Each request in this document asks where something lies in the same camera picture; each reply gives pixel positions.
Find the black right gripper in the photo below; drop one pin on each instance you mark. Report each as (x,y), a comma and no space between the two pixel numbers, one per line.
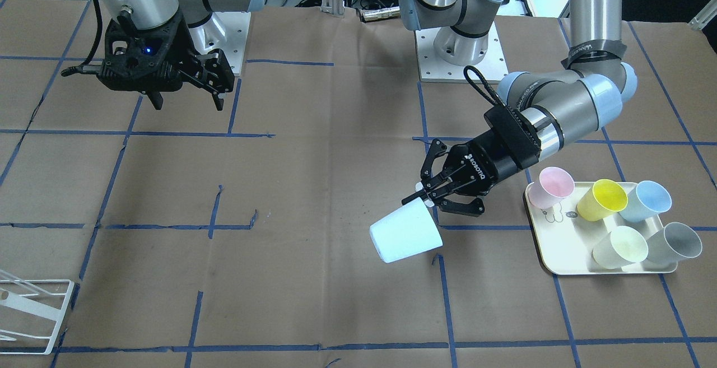
(189,56)

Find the white wire cup rack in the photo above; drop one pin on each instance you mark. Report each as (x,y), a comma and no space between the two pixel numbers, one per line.
(33,313)

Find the yellow plastic cup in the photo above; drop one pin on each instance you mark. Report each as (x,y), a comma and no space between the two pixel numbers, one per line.
(603,199)

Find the pink plastic cup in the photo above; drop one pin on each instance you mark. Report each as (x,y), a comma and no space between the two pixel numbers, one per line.
(552,187)

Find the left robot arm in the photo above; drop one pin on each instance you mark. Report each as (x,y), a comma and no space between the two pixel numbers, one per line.
(532,115)

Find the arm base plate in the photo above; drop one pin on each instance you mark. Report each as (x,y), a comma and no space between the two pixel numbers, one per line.
(227,31)
(442,55)

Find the grey plastic cup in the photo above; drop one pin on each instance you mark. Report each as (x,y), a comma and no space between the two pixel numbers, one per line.
(674,242)

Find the pale green plastic cup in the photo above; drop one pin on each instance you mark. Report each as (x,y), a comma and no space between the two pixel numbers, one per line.
(621,247)

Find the light blue plastic cup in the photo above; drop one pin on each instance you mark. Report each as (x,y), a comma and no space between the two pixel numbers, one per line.
(408,231)

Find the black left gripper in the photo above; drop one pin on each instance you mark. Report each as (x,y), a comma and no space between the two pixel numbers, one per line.
(486,164)

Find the blue plastic cup on tray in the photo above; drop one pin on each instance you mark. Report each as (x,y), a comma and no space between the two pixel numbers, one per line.
(646,200)

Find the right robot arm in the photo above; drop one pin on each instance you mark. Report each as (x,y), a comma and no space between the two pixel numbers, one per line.
(152,13)

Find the cream plastic tray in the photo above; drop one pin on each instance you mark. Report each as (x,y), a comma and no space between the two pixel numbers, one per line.
(565,240)

